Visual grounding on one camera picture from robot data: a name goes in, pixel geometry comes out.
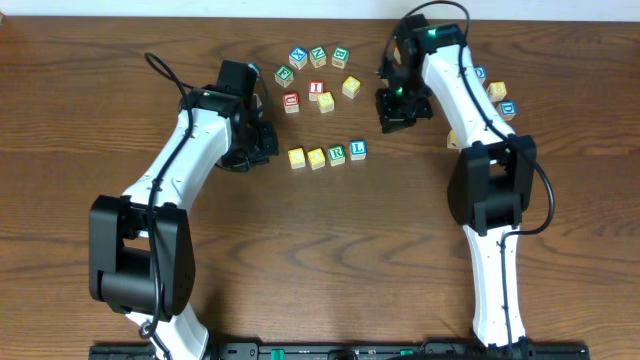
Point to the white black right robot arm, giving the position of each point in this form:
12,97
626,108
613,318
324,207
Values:
491,184

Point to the yellow 8 block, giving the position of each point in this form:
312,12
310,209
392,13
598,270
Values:
496,91

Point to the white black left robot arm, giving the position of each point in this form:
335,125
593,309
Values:
141,257

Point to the blue L block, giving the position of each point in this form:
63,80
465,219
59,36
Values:
358,150

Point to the blue d block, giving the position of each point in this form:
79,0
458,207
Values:
480,73
507,110

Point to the green N block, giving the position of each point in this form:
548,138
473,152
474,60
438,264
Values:
318,57

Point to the yellow C block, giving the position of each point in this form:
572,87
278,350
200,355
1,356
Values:
297,158

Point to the blue X block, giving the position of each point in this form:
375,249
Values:
298,57

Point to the red I block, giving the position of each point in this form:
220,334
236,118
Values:
316,88

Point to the yellow S block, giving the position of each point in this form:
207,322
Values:
325,102

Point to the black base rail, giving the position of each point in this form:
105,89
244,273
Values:
430,350

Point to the blue P block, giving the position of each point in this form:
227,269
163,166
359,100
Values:
255,68

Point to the yellow O block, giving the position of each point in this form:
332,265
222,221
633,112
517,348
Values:
351,87

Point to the green R block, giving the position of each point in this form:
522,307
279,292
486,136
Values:
336,155

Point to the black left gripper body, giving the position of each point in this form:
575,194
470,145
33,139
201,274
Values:
265,141

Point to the yellow W block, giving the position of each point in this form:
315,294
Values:
452,141

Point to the green B block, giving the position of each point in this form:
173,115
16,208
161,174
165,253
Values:
340,57

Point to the red U block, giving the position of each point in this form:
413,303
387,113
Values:
291,102

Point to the blue D block lower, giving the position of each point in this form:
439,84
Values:
507,110

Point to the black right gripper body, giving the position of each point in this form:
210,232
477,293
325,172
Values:
396,115

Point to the blue D block upper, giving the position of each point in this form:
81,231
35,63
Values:
480,73

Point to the green F block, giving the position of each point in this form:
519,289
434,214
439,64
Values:
284,76

